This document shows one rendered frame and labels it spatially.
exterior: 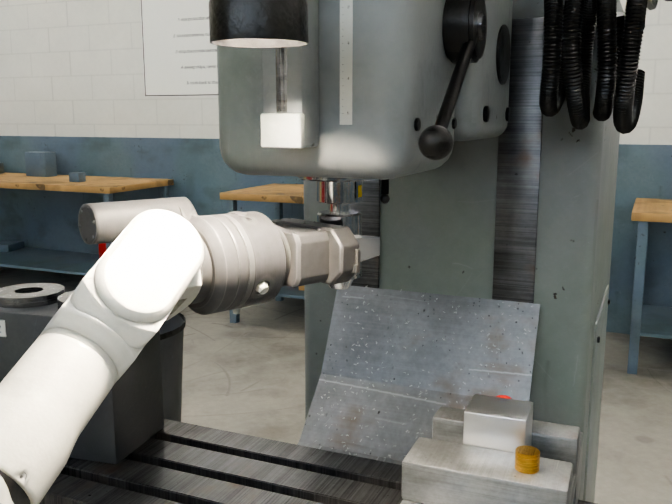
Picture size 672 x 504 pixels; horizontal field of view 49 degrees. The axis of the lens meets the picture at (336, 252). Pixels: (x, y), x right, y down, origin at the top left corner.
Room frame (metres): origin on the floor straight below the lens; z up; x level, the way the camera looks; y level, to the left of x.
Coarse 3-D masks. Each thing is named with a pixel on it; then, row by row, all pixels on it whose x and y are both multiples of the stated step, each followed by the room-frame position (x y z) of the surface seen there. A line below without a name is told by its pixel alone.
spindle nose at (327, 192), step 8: (320, 184) 0.75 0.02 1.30; (328, 184) 0.74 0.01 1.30; (336, 184) 0.74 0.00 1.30; (344, 184) 0.74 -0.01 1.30; (352, 184) 0.74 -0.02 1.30; (360, 184) 0.75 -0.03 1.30; (320, 192) 0.75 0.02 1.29; (328, 192) 0.74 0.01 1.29; (336, 192) 0.74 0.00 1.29; (344, 192) 0.74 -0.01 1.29; (352, 192) 0.74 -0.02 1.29; (320, 200) 0.75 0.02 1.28; (328, 200) 0.74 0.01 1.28; (336, 200) 0.74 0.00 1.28; (344, 200) 0.74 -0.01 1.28; (352, 200) 0.74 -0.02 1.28; (360, 200) 0.75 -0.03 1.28
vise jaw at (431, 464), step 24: (408, 456) 0.65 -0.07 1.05; (432, 456) 0.65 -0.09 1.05; (456, 456) 0.65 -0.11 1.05; (480, 456) 0.65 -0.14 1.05; (504, 456) 0.65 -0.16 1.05; (408, 480) 0.64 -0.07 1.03; (432, 480) 0.63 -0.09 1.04; (456, 480) 0.62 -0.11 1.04; (480, 480) 0.61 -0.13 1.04; (504, 480) 0.61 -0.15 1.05; (528, 480) 0.60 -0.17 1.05; (552, 480) 0.60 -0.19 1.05
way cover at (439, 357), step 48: (336, 336) 1.12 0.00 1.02; (384, 336) 1.09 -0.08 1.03; (432, 336) 1.07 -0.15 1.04; (480, 336) 1.04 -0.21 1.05; (528, 336) 1.02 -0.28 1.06; (336, 384) 1.08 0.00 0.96; (384, 384) 1.06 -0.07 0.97; (432, 384) 1.03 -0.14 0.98; (480, 384) 1.01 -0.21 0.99; (528, 384) 0.99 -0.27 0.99; (336, 432) 1.02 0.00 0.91; (384, 432) 1.00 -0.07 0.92
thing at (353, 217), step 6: (324, 210) 0.77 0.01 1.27; (354, 210) 0.77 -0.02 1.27; (318, 216) 0.75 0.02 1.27; (324, 216) 0.74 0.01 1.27; (330, 216) 0.74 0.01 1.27; (336, 216) 0.74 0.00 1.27; (342, 216) 0.74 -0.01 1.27; (348, 216) 0.74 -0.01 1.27; (354, 216) 0.74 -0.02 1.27; (360, 216) 0.75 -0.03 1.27; (324, 222) 0.74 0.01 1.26; (330, 222) 0.74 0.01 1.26; (336, 222) 0.74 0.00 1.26; (342, 222) 0.74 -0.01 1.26; (348, 222) 0.74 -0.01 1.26; (354, 222) 0.74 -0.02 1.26; (360, 222) 0.75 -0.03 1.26
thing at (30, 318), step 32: (0, 288) 0.96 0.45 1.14; (32, 288) 0.97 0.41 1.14; (64, 288) 0.97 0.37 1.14; (0, 320) 0.89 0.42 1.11; (32, 320) 0.88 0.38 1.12; (0, 352) 0.89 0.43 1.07; (160, 352) 0.96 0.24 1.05; (128, 384) 0.88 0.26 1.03; (160, 384) 0.96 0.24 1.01; (96, 416) 0.86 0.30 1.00; (128, 416) 0.88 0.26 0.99; (160, 416) 0.95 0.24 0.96; (96, 448) 0.86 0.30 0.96; (128, 448) 0.88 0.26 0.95
